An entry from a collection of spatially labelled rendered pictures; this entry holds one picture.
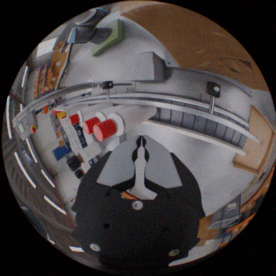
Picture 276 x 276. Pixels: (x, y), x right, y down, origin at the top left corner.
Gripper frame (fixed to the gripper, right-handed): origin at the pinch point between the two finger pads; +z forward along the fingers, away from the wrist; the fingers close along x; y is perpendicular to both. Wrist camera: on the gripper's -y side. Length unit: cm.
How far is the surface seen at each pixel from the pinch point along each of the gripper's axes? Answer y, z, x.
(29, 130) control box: 0, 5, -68
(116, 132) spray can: 2.2, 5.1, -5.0
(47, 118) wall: 63, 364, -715
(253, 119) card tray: -7.3, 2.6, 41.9
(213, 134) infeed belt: 3.8, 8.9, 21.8
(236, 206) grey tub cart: 110, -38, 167
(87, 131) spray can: 1.6, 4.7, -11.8
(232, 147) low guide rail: 4.0, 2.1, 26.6
